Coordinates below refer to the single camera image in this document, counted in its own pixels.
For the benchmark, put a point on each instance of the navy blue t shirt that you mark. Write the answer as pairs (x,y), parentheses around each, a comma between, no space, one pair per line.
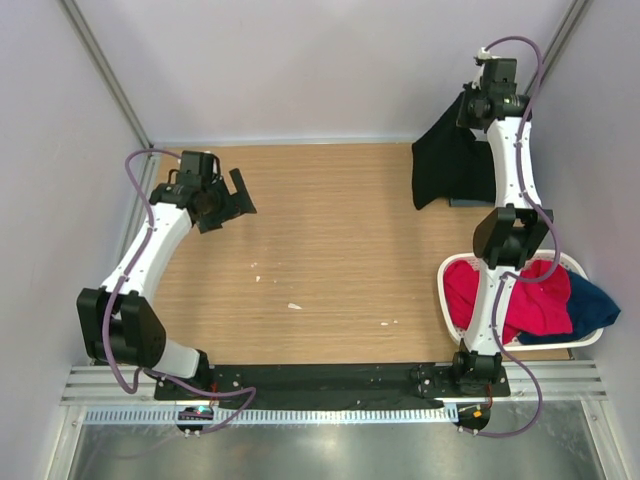
(569,308)

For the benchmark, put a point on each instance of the black t shirt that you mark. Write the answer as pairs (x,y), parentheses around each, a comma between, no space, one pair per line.
(473,175)
(433,155)

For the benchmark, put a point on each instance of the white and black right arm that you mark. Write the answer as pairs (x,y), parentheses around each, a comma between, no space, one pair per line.
(511,234)

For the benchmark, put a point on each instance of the red t shirt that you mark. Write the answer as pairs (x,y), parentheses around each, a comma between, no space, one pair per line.
(461,282)

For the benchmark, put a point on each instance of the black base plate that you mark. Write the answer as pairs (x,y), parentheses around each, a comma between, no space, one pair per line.
(333,382)

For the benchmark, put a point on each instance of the aluminium frame post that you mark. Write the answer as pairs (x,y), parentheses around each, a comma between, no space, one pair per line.
(83,31)
(563,33)

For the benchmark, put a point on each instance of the folded grey t shirt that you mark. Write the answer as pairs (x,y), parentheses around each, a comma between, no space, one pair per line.
(462,203)

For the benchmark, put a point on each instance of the folded black t shirt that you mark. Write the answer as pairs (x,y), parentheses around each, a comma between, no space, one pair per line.
(473,175)

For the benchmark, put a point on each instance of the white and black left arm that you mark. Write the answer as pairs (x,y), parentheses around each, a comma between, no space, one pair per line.
(119,325)

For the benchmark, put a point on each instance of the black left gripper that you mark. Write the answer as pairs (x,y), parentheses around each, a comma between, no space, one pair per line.
(236,204)

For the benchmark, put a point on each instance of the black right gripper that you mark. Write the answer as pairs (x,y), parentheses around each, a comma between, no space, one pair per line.
(462,117)

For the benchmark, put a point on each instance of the white slotted cable duct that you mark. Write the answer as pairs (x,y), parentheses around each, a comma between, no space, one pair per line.
(166,415)

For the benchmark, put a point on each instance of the right aluminium frame post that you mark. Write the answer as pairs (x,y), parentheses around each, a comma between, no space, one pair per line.
(563,33)

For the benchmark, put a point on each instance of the left aluminium frame post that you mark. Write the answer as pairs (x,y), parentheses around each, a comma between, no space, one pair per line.
(83,31)

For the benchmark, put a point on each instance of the white laundry basket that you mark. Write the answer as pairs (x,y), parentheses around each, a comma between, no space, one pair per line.
(456,333)

